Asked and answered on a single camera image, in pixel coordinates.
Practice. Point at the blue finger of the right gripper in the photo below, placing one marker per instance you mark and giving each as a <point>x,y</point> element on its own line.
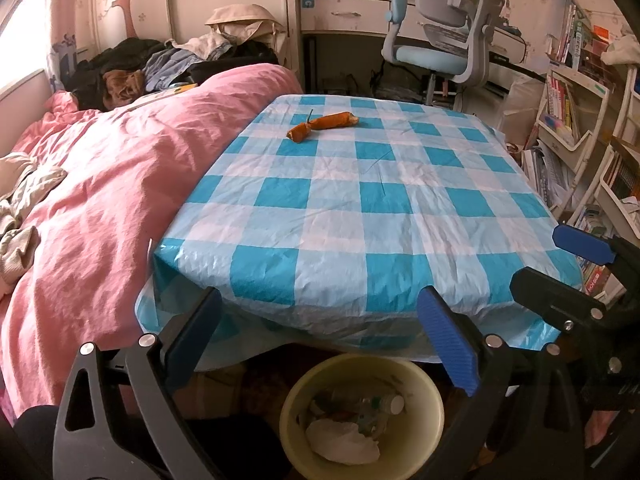
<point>584,245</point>

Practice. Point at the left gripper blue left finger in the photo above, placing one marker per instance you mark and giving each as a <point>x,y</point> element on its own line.
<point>186,336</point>

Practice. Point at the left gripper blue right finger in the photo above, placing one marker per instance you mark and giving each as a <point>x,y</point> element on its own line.
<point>452,338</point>

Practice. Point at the orange peel round piece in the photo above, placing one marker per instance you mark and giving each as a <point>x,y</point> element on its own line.
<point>300,132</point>

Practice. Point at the orange peel curved piece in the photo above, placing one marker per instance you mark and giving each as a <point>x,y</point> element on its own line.
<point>333,121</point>

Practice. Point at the clear plastic bottle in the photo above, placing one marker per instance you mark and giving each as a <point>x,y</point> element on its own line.
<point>387,404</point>

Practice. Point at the white plastic bag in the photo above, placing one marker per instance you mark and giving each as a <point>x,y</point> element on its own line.
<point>341,443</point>

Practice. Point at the yellow trash bin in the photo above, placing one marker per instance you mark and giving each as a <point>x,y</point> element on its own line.
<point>334,390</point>

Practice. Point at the white book shelf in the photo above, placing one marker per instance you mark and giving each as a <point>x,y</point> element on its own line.
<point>586,80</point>

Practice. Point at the pink duvet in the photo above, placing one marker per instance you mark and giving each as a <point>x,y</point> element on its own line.
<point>128,172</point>

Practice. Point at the blue checkered tablecloth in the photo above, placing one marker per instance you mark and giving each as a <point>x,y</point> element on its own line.
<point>330,241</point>

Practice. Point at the beige clothes on bed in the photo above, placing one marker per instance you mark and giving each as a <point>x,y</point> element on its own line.
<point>24,184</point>

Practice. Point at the yellow book on bed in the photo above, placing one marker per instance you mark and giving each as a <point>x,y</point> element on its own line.
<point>159,95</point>

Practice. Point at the grey blue office chair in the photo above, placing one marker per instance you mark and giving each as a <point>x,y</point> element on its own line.
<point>460,34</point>

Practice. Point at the pile of dark clothes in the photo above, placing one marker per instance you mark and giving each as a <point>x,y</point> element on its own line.
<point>136,67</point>

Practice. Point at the beige bag on bed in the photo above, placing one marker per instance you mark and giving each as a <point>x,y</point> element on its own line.
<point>249,22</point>

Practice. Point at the white desk with drawers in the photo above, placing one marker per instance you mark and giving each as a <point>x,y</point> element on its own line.
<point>368,17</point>

